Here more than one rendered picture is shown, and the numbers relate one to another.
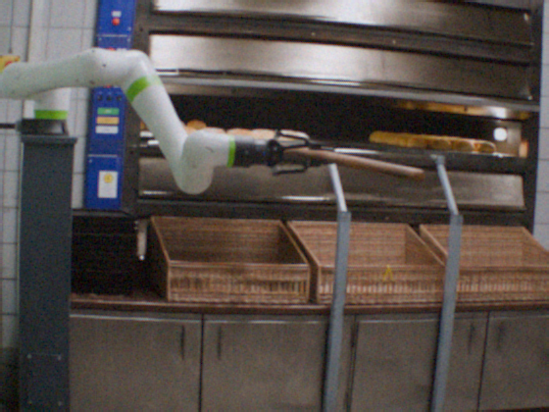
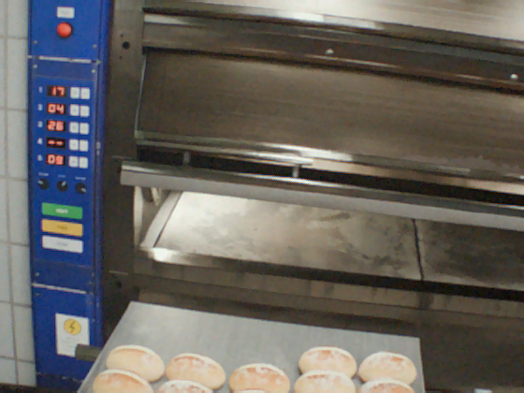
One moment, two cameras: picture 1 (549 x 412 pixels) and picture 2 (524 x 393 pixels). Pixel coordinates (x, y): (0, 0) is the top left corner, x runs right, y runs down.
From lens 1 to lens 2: 3.48 m
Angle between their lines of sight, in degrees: 25
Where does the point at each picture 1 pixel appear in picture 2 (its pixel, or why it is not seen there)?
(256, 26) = (385, 52)
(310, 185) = (464, 370)
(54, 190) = not seen: outside the picture
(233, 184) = not seen: hidden behind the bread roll
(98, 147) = (50, 273)
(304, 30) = (493, 68)
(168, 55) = (184, 104)
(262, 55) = (395, 117)
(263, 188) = not seen: hidden behind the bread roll
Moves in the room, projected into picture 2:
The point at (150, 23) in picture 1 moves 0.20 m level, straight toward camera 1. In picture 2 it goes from (146, 31) to (103, 50)
